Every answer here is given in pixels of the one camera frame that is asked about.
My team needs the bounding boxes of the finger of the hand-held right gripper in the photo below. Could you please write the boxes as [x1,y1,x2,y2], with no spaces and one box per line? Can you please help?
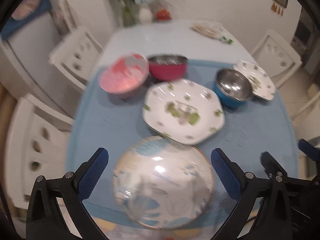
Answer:
[298,139,320,164]
[261,151,288,180]

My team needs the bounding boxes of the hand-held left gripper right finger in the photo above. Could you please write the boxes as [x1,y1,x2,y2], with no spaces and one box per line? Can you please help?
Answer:
[211,148,294,240]

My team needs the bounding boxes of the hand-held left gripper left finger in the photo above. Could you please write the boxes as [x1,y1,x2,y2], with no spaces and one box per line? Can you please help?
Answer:
[26,147,110,240]

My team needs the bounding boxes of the round gold-rimmed plate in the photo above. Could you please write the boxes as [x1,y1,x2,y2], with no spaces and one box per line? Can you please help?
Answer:
[112,135,216,230]

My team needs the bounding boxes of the white floral plate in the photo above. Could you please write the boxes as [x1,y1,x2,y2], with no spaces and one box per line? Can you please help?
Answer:
[142,79,225,145]
[233,59,277,102]

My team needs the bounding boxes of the blue steel bowl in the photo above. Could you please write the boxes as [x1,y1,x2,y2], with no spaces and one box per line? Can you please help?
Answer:
[212,68,254,110]

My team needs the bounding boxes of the pink cartoon bowl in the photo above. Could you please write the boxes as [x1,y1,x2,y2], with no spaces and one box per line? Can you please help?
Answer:
[99,53,150,100]

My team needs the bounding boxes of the magenta steel bowl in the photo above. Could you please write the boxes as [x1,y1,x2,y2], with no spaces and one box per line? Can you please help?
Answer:
[147,54,189,82]

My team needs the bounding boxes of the white dining chair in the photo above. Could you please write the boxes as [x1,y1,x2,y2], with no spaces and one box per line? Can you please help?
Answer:
[49,26,104,93]
[290,90,320,120]
[4,94,75,209]
[251,29,303,88]

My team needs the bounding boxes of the light blue textured mat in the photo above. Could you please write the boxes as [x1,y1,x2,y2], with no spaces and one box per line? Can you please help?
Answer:
[65,59,300,230]

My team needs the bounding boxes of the patterned tablecloth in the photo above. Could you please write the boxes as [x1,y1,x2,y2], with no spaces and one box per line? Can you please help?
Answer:
[91,215,125,240]

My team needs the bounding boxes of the dark glass cabinet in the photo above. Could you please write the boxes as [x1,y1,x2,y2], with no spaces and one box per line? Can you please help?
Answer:
[291,7,317,74]

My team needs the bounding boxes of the white refrigerator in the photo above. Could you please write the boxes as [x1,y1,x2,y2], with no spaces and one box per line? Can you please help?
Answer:
[0,7,78,118]

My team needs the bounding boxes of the clear snack bag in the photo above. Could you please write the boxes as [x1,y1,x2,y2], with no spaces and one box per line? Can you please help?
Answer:
[191,21,225,40]

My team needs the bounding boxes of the green glass vase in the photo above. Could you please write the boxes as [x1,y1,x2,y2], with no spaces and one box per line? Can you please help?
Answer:
[121,0,140,27]

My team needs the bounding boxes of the white ceramic vase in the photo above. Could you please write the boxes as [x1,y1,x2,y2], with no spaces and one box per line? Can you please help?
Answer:
[139,6,153,23]

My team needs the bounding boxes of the red lidded tea cup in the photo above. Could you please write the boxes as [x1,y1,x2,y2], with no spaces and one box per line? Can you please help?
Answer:
[155,7,173,21]

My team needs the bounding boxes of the blue cloth cover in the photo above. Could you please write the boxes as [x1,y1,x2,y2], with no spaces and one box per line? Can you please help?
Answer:
[1,0,52,40]

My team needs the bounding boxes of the orange wall ornaments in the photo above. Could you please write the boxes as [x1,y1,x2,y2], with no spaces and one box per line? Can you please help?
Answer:
[271,3,284,15]

